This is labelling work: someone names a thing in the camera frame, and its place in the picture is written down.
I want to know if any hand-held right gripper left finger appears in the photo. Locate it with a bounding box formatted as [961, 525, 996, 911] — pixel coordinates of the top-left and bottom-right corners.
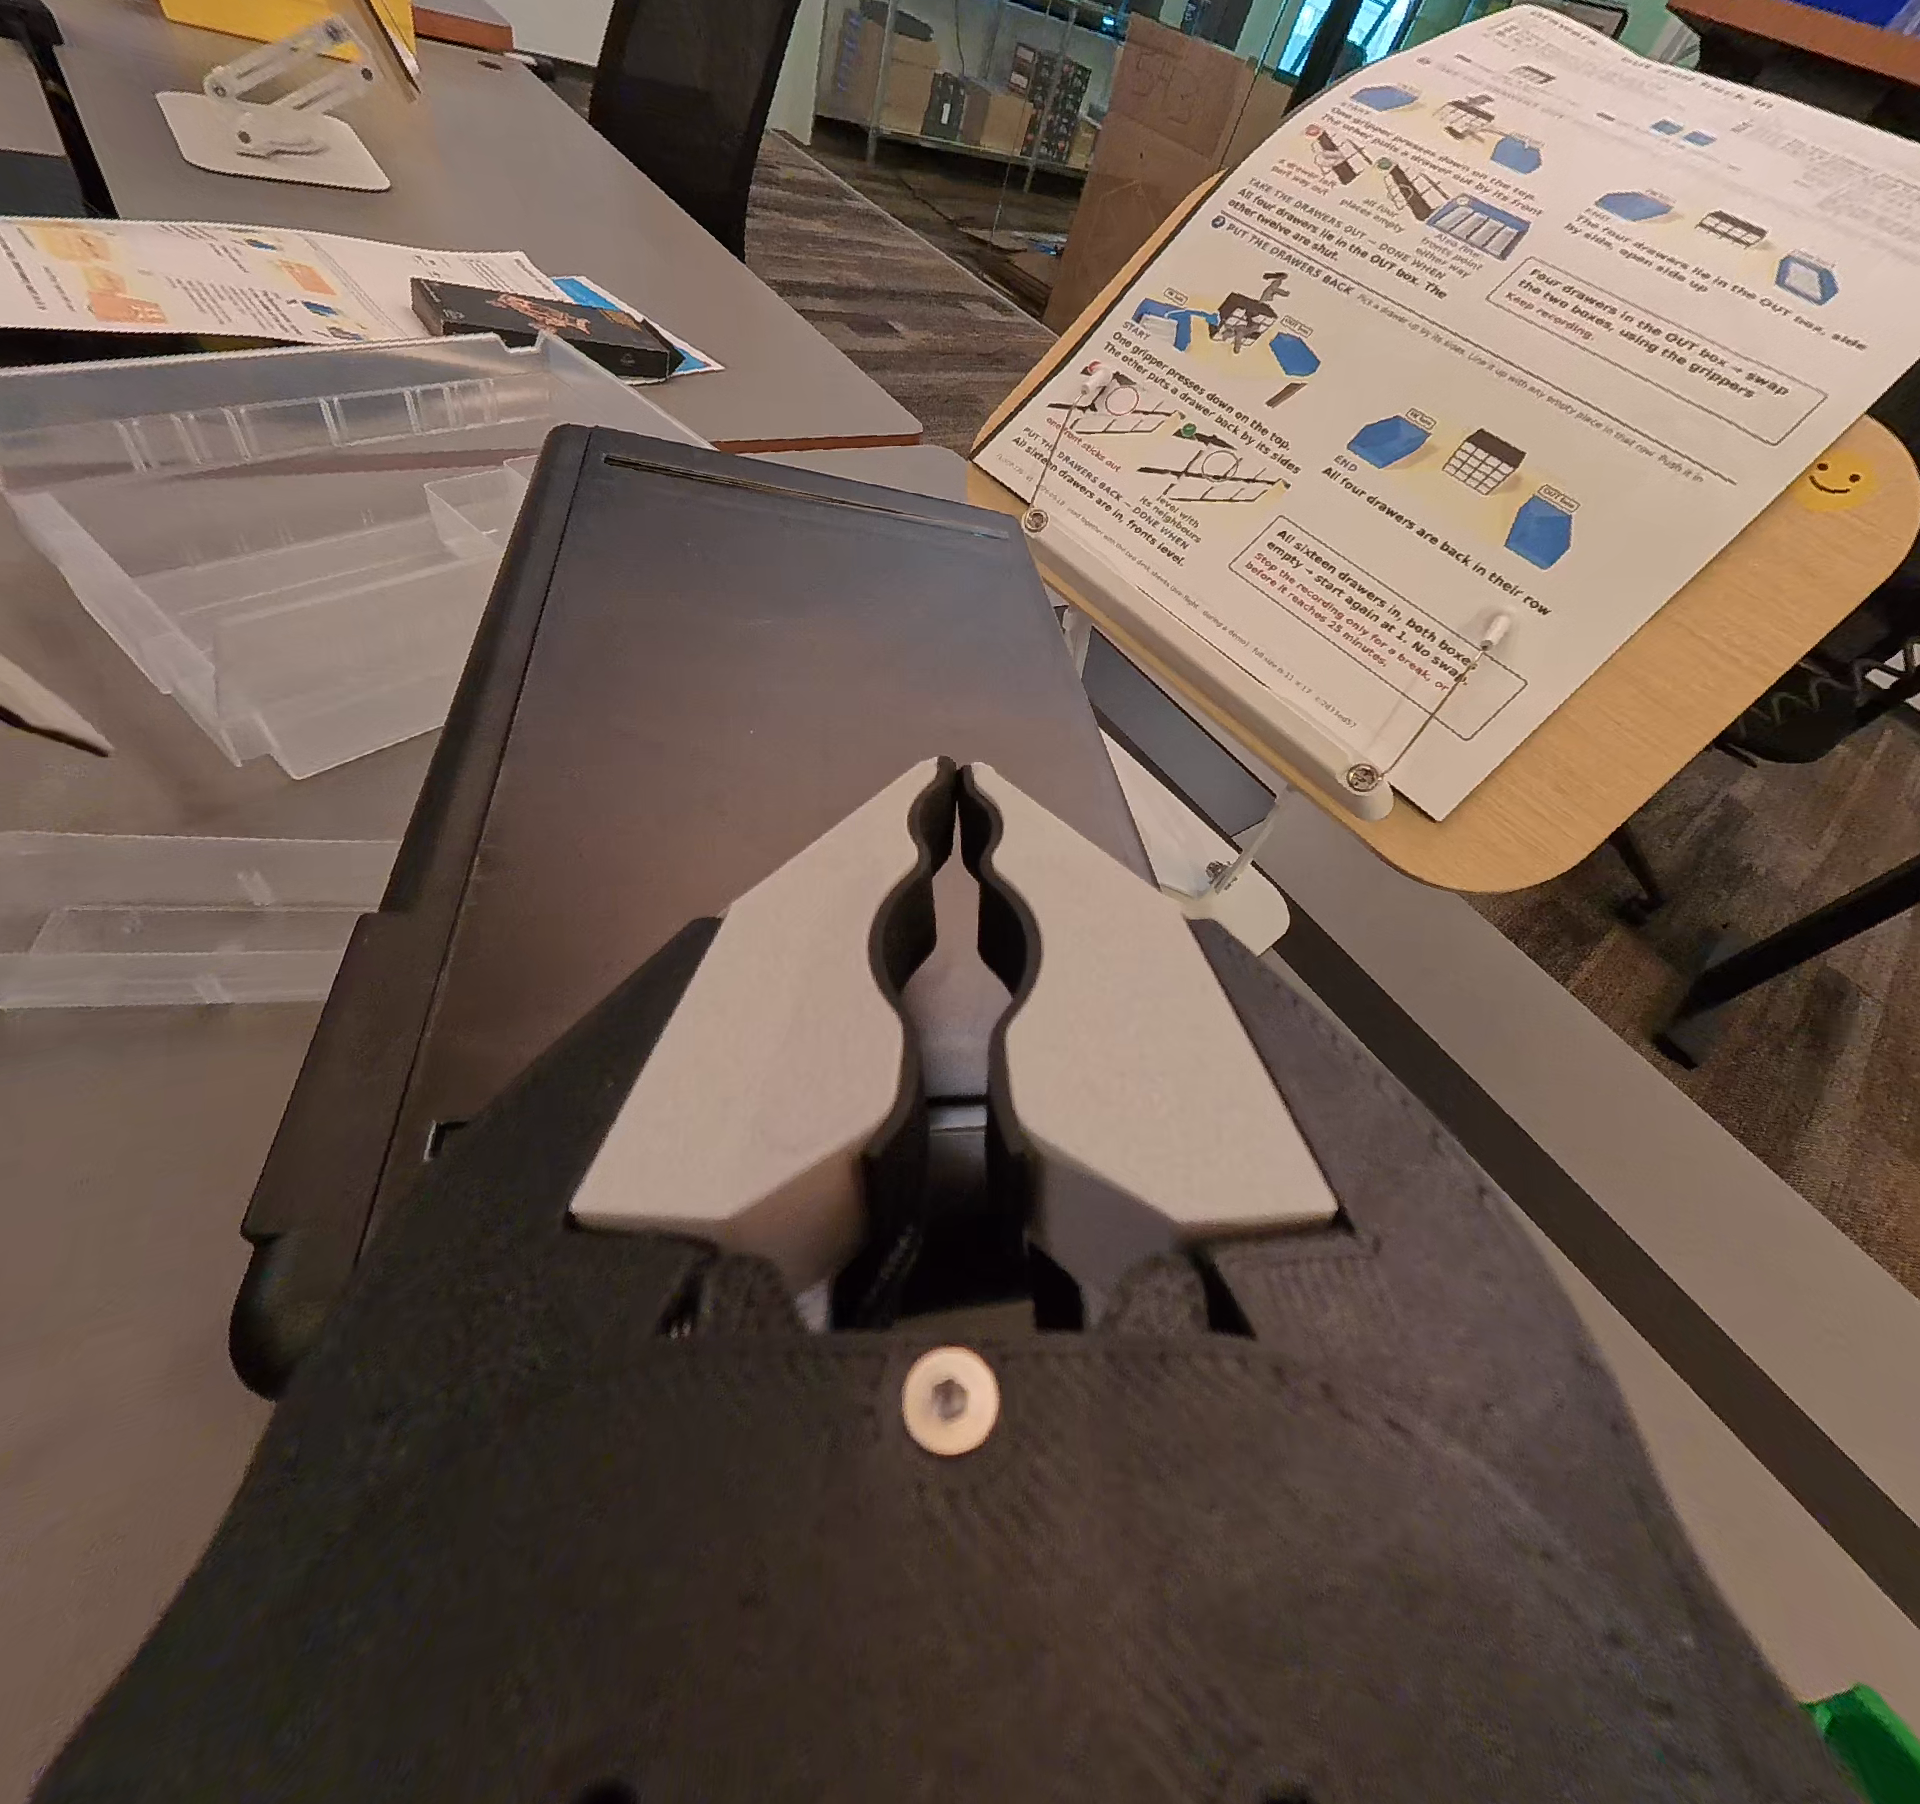
[568, 758, 961, 1297]

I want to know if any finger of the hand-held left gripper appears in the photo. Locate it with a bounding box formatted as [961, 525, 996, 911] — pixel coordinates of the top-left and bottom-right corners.
[0, 656, 115, 758]

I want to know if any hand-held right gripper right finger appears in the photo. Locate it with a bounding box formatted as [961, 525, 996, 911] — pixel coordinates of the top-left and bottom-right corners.
[960, 760, 1340, 1297]

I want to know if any clear plastic bin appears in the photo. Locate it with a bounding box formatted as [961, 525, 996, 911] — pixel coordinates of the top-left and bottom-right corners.
[0, 829, 395, 1013]
[0, 331, 711, 780]

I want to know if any black drawer cabinet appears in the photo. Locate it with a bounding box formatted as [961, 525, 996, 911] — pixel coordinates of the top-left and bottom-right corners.
[232, 424, 1163, 1400]

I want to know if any white document stand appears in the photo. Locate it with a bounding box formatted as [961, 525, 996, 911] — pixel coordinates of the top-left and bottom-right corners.
[1025, 513, 1400, 920]

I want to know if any flat printed paper sheet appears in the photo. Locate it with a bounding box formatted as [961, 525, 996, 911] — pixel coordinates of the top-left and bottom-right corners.
[0, 215, 726, 379]

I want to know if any small clear plastic drawer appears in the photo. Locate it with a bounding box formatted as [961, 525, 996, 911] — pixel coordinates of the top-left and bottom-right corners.
[424, 469, 529, 549]

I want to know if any black card box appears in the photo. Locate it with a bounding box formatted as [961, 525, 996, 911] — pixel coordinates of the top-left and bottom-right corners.
[409, 276, 680, 381]

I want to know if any black metal stand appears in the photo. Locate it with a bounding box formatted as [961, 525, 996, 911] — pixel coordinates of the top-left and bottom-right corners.
[0, 0, 119, 218]

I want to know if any white tablet stand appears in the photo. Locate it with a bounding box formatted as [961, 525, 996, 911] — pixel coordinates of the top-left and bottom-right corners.
[155, 0, 425, 194]

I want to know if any wooden side table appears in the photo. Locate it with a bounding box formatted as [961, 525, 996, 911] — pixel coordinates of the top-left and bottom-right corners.
[966, 168, 1920, 1070]

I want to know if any printed instruction sheet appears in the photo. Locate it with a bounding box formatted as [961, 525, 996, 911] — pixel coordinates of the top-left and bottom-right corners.
[974, 4, 1920, 823]

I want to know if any brown cardboard box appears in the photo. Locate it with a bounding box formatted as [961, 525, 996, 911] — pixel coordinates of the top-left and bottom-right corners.
[1043, 9, 1280, 336]

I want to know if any black office chair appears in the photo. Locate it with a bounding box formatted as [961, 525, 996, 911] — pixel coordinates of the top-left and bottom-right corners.
[589, 0, 824, 263]

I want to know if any green plastic bin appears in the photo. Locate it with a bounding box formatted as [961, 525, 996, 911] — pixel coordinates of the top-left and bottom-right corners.
[1799, 1682, 1920, 1804]

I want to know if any storage shelf with boxes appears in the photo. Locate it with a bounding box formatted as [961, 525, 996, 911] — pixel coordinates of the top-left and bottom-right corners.
[816, 0, 1251, 175]

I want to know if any brown wooden desk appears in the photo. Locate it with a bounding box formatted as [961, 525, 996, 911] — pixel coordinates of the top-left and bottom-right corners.
[1668, 0, 1920, 100]

